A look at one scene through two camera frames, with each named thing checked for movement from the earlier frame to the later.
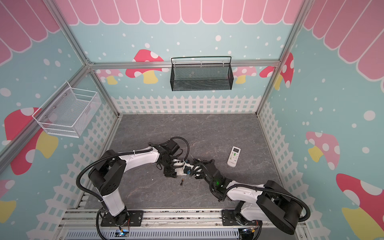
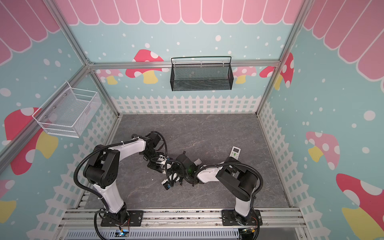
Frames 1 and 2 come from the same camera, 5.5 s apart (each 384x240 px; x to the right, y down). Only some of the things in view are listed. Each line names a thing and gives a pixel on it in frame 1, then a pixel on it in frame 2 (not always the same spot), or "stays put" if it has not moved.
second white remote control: [234, 156] stays put
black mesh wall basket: [198, 73] stays put
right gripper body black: [204, 170] → [181, 159]
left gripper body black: [168, 170] → [152, 164]
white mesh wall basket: [66, 113] stays put
